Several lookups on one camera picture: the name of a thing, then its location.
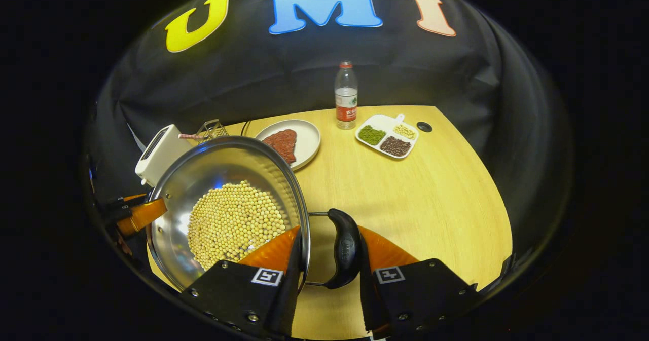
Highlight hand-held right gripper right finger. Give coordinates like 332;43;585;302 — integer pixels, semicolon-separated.
357;225;480;339

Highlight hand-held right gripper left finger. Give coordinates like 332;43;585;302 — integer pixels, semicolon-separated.
179;225;305;339

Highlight pile of soybeans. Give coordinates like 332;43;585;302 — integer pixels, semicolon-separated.
187;180;287;272

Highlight stainless steel pot black handles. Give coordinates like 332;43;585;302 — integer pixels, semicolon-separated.
146;136;364;294

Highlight white toaster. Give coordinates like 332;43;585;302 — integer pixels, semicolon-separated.
135;124;194;187

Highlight pile of dark red beans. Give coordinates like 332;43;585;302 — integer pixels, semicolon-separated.
380;136;412;158

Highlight reddish-brown meat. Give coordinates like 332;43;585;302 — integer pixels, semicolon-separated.
262;129;299;165

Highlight pile of green beans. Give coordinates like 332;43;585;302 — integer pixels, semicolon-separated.
358;125;387;146

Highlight white round plate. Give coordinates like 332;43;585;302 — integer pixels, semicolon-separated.
255;119;322;172

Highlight white divided tray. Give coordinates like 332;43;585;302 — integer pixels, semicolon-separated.
354;113;420;160

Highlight clear water bottle red label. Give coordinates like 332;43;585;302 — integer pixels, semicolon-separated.
334;61;359;130

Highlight metal wire strainer pink handle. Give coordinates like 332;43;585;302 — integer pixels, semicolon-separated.
178;119;230;144

